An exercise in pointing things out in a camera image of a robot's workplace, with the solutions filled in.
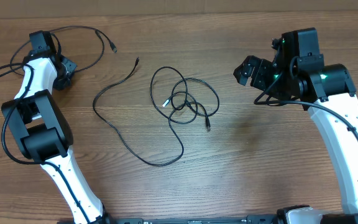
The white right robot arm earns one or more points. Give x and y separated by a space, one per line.
298 75

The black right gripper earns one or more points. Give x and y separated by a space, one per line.
260 68

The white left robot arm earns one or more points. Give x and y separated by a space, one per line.
41 131

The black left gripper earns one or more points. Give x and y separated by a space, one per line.
60 84

